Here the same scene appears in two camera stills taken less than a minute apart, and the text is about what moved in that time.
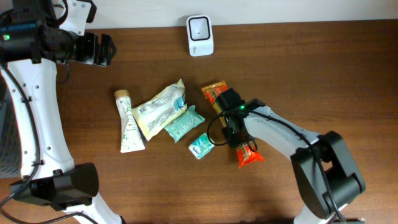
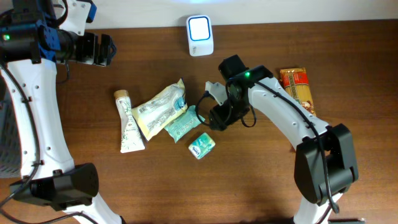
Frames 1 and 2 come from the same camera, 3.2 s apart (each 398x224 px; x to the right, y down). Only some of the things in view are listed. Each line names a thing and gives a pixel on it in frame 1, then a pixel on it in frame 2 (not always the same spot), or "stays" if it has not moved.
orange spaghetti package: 245,155 to 296,82
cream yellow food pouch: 154,114 stays
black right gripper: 232,141 to 222,120
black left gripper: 91,53 stays
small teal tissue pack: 201,146 stays
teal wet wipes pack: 180,127 stays
